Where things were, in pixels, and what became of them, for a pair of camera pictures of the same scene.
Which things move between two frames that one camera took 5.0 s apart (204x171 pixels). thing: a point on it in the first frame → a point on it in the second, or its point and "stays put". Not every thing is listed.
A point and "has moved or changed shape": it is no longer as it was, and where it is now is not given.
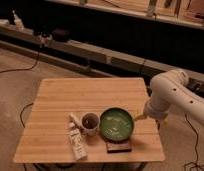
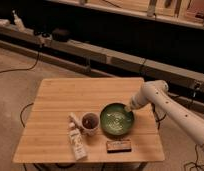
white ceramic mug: (90, 124) stays put
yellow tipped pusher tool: (141, 117) → (128, 108)
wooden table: (46, 137) stays put
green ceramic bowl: (116, 124) has moved or changed shape
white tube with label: (75, 134) stays put
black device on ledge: (61, 35) stays put
